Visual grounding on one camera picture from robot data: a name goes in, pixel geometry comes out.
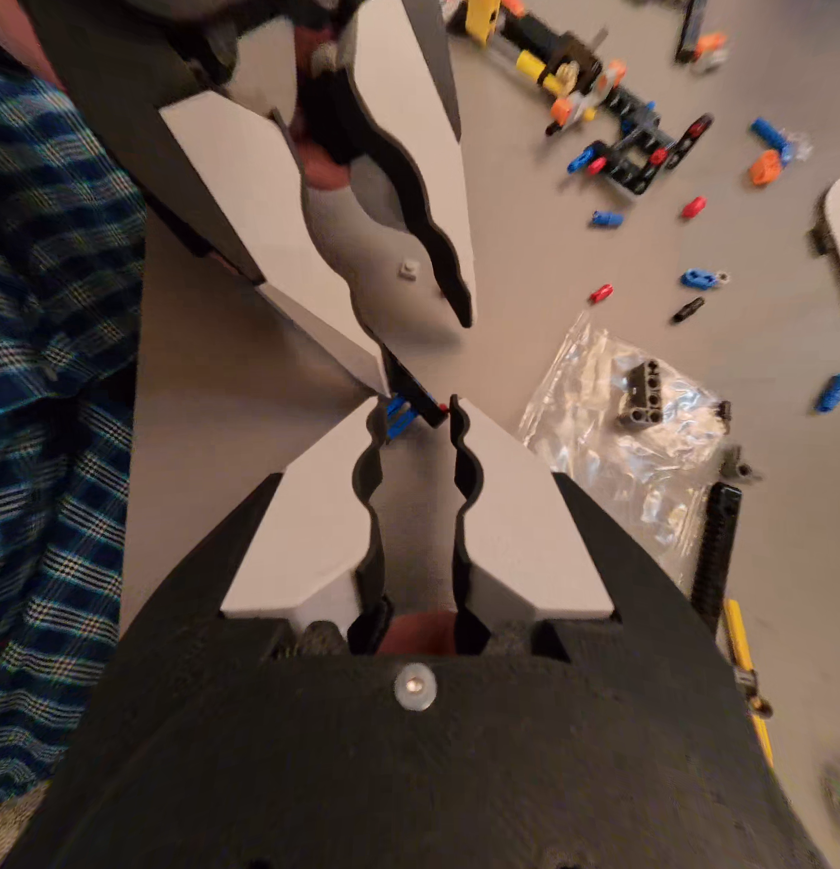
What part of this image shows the clear plastic bag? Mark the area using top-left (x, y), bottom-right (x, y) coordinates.
top-left (518, 311), bottom-right (731, 593)

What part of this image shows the person's left hand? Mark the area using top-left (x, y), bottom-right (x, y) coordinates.
top-left (302, 146), bottom-right (354, 192)

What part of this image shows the blue plaid shirt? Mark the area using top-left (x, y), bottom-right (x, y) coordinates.
top-left (0, 64), bottom-right (147, 810)

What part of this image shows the long black lego beam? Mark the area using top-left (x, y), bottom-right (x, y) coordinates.
top-left (379, 343), bottom-right (451, 430)

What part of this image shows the black lego gear rack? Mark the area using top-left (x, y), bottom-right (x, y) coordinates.
top-left (689, 481), bottom-right (744, 620)

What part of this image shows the dark grey angled lego beam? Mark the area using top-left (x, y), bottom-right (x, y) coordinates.
top-left (617, 359), bottom-right (665, 430)

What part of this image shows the dark grey lego axle connector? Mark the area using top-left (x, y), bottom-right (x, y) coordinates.
top-left (735, 668), bottom-right (775, 720)

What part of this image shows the orange grey lego connector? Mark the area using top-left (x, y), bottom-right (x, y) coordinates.
top-left (691, 30), bottom-right (730, 73)

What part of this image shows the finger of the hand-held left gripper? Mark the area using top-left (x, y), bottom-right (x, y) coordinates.
top-left (158, 91), bottom-right (395, 400)
top-left (344, 0), bottom-right (478, 329)

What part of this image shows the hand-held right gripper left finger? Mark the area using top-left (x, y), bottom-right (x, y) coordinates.
top-left (219, 396), bottom-right (391, 654)

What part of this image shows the lego vehicle assembly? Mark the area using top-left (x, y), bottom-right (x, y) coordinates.
top-left (446, 0), bottom-right (717, 199)

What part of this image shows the yellow lego axle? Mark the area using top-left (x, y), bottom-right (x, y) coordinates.
top-left (721, 598), bottom-right (778, 769)

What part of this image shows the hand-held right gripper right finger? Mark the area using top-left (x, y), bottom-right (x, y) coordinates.
top-left (448, 396), bottom-right (614, 654)

